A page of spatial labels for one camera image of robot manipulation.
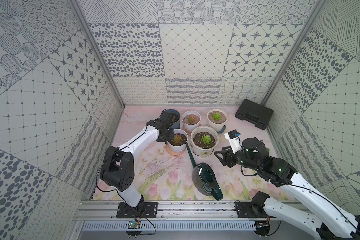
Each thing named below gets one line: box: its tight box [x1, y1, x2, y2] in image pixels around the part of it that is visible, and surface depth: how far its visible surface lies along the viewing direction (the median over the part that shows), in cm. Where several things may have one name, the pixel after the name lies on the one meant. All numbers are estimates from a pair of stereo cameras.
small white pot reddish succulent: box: [181, 110, 202, 133], surface depth 100 cm
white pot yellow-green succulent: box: [167, 129, 189, 153], surface depth 91 cm
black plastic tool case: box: [235, 99, 274, 130], surface depth 113 cm
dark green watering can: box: [185, 142, 224, 201], surface depth 74 cm
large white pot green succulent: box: [190, 125, 220, 158], surface depth 90 cm
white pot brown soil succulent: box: [206, 108, 228, 133], surface depth 100 cm
